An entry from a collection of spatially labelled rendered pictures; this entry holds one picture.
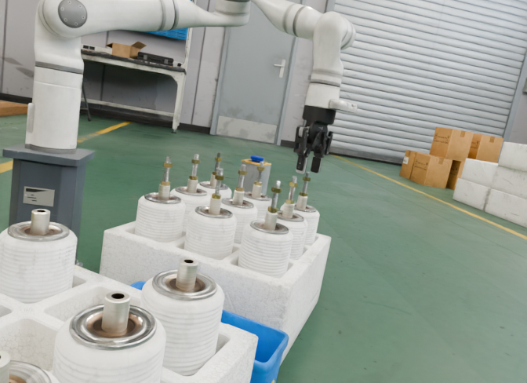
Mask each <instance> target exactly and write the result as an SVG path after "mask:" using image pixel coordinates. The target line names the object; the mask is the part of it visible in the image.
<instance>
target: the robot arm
mask: <svg viewBox="0 0 527 383"><path fill-rule="evenodd" d="M251 1H252V2H253V3H255V4H256V5H257V6H258V7H259V8H260V10H261V11H262V12H263V13H264V15H265V16H266V17H267V19H269V21H270V22H271V23H272V24H273V25H274V26H275V27H276V28H277V29H278V30H280V31H282V32H284V33H286V34H289V35H294V36H296V37H299V38H305V39H308V40H311V41H313V58H314V66H313V69H312V73H311V80H310V85H309V87H308V90H307V95H306V100H305V104H304V109H303V116H302V118H303V119H304V120H307V122H306V125H305V127H300V126H298V127H297V128H296V138H295V144H294V150H293V151H294V152H295V153H297V154H298V156H299V157H298V161H297V166H296V172H297V173H305V172H306V168H307V160H308V156H309V154H310V152H311V150H312V149H314V156H313V160H312V164H311V172H314V173H319V172H320V168H321V164H322V158H324V156H325V155H328V153H329V148H330V145H331V142H332V138H333V131H328V124H330V125H332V124H333V123H334V121H335V117H336V110H340V111H347V112H351V113H356V111H357V104H352V103H349V102H346V101H343V100H339V96H340V85H341V81H342V77H343V64H342V62H341V60H340V51H341V50H344V49H347V48H348V47H350V46H351V45H352V43H353V42H354V40H355V35H356V33H355V29H354V25H353V24H352V23H351V22H350V21H349V20H347V19H346V18H345V17H343V16H341V15H340V14H339V13H336V12H327V13H324V14H323V13H320V12H318V11H317V10H315V9H312V8H311V7H308V6H305V5H300V4H297V3H294V2H289V1H286V0H216V5H215V11H214V12H207V11H205V10H204V9H202V8H200V7H198V6H197V5H195V4H194V3H193V2H192V1H191V0H39V2H38V5H37V9H36V15H35V42H34V50H35V66H36V67H35V76H34V88H33V98H32V103H29V104H28V106H27V107H28V109H27V130H26V140H25V148H27V149H31V150H34V151H40V152H45V153H52V154H74V153H75V151H76V145H77V135H78V119H79V111H80V102H81V94H82V78H83V70H84V63H83V60H82V57H81V40H82V36H83V35H90V34H94V33H98V32H102V31H113V30H130V31H168V30H175V29H182V28H190V27H240V26H243V25H245V24H247V23H248V21H249V14H250V6H251ZM299 143H300V148H298V147H299ZM306 149H307V150H306Z"/></svg>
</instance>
